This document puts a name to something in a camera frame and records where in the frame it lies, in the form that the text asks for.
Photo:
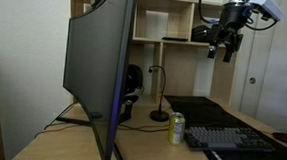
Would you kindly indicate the black monitor stand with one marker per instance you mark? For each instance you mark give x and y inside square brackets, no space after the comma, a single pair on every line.
[74,121]

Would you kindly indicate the yellow green soda can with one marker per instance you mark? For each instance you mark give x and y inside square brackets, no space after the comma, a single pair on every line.
[176,130]

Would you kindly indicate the grey mechanical keyboard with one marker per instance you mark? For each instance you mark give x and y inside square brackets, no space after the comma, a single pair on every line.
[226,138]

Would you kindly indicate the flat black device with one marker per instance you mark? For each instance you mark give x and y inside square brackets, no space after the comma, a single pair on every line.
[174,39]

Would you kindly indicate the round metal door knob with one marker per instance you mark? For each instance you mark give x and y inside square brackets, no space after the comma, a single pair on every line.
[252,80]

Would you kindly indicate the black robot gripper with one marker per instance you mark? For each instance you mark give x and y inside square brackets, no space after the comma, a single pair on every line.
[234,18]

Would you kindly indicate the black headphones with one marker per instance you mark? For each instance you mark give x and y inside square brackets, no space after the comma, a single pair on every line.
[134,79]

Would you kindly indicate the light wooden desk shelf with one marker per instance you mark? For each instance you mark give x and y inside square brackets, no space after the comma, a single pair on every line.
[181,69]

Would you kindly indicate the black desk mat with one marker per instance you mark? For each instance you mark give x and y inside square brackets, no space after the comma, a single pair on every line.
[195,110]

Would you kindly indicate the black curved monitor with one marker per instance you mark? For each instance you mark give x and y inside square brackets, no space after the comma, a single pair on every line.
[94,63]

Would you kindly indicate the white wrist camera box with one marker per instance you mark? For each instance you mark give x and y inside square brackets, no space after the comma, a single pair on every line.
[268,6]

